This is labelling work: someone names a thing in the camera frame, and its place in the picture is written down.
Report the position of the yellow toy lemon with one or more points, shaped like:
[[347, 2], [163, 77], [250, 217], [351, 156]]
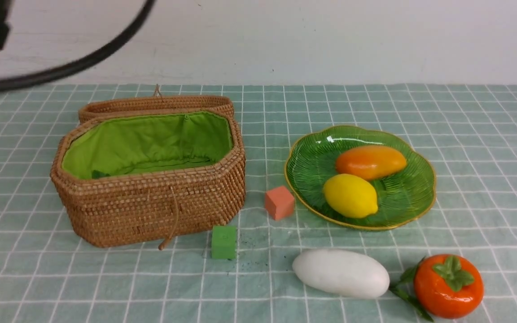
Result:
[[351, 196]]

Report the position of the orange yellow toy mango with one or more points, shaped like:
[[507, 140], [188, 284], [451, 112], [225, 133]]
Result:
[[371, 162]]

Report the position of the white toy radish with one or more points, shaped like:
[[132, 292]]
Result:
[[341, 272]]

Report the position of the orange toy persimmon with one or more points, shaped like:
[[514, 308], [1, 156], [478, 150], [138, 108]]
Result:
[[444, 285]]

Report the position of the red toy carrot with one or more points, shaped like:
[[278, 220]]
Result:
[[99, 174]]

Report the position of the orange foam cube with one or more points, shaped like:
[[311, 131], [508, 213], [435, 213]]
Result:
[[279, 203]]

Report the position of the green glass leaf plate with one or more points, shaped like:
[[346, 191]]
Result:
[[402, 197]]

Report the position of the green foam cube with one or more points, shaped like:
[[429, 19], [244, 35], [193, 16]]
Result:
[[224, 242]]

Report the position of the woven rattan basket lid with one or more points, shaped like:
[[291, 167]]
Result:
[[157, 101]]

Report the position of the woven rattan basket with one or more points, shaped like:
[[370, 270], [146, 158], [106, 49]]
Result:
[[173, 172]]

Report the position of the green checkered tablecloth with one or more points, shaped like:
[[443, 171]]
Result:
[[467, 132]]

